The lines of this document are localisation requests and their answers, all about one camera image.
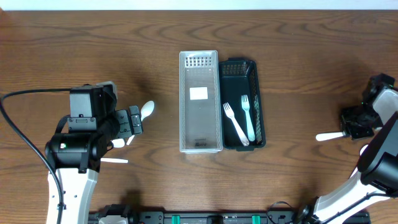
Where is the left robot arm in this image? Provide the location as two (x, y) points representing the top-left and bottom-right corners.
(45, 106), (143, 223)

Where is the mint green plastic fork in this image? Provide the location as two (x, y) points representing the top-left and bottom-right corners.
(241, 95), (255, 142)

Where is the dark green plastic basket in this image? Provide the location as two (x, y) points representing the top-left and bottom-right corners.
(218, 58), (266, 152)

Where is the clear plastic basket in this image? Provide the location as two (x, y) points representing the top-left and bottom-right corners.
(179, 50), (223, 154)

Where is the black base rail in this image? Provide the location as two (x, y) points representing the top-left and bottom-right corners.
(88, 204), (373, 224)

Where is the white plastic fork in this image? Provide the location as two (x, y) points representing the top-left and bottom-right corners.
(223, 103), (249, 146)
(315, 132), (345, 141)

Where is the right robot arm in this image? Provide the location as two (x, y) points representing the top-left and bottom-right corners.
(292, 88), (397, 223)

